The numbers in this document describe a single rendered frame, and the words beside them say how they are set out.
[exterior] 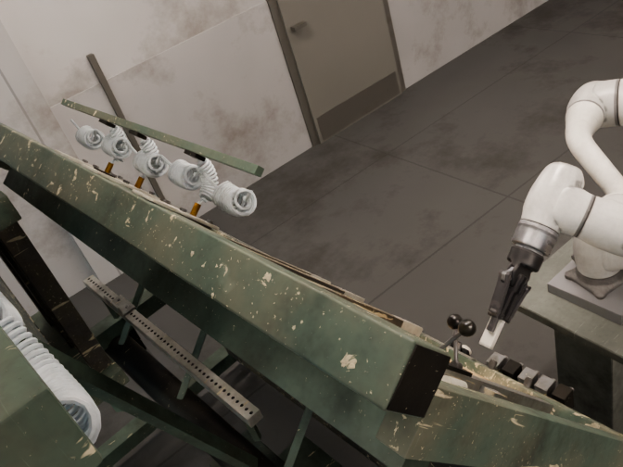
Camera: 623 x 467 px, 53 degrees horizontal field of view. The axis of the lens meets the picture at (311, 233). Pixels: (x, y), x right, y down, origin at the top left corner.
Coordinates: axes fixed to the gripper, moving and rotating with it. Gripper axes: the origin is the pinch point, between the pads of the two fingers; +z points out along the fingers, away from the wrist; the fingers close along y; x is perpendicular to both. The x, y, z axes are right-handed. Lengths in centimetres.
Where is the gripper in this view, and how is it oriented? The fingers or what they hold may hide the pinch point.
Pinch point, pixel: (491, 332)
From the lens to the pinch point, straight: 148.9
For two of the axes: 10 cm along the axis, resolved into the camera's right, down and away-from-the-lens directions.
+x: -6.5, -2.8, 7.1
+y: 6.3, 3.1, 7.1
